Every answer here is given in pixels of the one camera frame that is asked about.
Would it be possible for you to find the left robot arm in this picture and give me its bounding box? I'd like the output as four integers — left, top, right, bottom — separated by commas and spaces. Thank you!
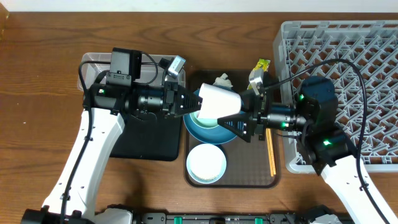
21, 47, 202, 223

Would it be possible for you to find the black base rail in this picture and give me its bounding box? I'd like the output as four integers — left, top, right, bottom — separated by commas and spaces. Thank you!
132, 213, 315, 224

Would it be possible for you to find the white bowl light blue rim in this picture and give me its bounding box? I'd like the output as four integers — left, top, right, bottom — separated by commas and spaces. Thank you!
186, 144, 227, 184

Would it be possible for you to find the wooden chopstick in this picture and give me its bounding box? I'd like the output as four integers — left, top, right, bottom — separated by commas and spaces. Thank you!
266, 129, 276, 177
265, 128, 274, 177

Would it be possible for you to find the crumpled white tissue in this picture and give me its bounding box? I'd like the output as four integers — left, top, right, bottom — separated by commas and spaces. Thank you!
213, 73, 233, 89

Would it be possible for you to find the pink and white cup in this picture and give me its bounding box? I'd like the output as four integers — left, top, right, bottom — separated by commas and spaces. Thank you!
197, 83, 242, 119

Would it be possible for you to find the green orange snack wrapper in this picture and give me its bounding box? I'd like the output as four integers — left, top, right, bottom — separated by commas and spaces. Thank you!
253, 58, 271, 72

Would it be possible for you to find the dark blue plate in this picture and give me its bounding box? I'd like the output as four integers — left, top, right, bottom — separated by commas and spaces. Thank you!
183, 88, 240, 145

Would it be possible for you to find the left wooden chopstick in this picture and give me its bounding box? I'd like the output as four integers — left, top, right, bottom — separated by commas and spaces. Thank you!
265, 128, 274, 177

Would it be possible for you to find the right wooden chopstick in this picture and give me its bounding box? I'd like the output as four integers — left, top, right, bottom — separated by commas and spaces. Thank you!
266, 129, 276, 177

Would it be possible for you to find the brown serving tray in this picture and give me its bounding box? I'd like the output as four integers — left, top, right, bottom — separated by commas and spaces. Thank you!
184, 69, 280, 189

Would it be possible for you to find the black rectangular tray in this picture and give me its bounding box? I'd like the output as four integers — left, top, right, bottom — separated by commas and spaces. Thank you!
110, 114, 182, 161

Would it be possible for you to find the mint green bowl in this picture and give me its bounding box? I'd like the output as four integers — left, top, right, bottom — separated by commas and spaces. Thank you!
190, 111, 218, 129

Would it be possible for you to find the clear plastic bin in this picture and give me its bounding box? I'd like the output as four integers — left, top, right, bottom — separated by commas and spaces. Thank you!
78, 48, 185, 91

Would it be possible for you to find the grey dishwasher rack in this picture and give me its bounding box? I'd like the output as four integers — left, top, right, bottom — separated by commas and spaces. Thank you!
273, 21, 397, 172

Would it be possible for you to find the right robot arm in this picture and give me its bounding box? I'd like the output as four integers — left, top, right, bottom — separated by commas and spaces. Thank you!
217, 77, 397, 223

